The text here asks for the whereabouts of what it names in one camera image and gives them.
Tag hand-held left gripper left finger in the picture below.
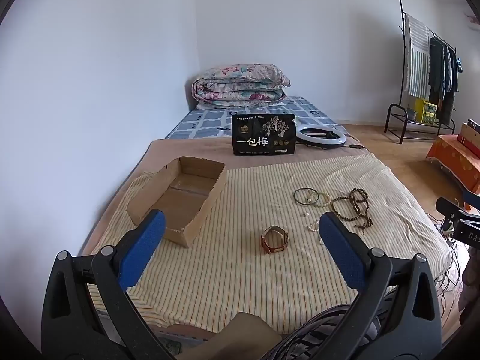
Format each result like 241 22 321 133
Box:
40 209 177 360

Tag cardboard box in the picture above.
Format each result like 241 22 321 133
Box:
125 156 228 248

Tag white pearl bracelet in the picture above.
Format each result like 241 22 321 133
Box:
308 222 325 246

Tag thin translucent bangle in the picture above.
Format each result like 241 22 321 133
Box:
293 188 319 206

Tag black metal clothes rack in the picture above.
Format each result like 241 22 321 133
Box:
384 0 464 144

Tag black snack bag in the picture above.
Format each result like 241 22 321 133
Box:
231 112 297 156

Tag orange cloth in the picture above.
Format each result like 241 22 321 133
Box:
427 134 480 194

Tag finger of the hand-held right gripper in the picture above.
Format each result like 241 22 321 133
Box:
436 197 480 221

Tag small brown bead necklace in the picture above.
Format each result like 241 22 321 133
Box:
330 194 361 223

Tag brown strap wristwatch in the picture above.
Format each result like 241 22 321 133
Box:
261 226 290 254

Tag striped hanging towel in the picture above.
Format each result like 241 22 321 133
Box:
404 14 432 98

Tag blue checked bed sheet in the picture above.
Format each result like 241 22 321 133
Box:
165 95 340 139

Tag white ring light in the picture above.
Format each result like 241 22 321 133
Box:
296 127 347 148

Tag folded floral quilt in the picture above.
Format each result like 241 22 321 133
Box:
192 64 291 110

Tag yellow crate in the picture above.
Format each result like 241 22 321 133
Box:
413 98 438 124

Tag bundle of floor cables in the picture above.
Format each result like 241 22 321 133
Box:
427 212 471 310

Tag dark hanging clothes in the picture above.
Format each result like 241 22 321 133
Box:
428 37 463 124

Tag dark wooden bead necklace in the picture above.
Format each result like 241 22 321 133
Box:
350 188 373 234

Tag tan cushion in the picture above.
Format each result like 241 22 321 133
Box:
217 313 283 360

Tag person's striped pants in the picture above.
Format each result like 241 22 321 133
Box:
262 289 398 360

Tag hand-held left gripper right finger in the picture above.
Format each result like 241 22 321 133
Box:
319 212 443 360

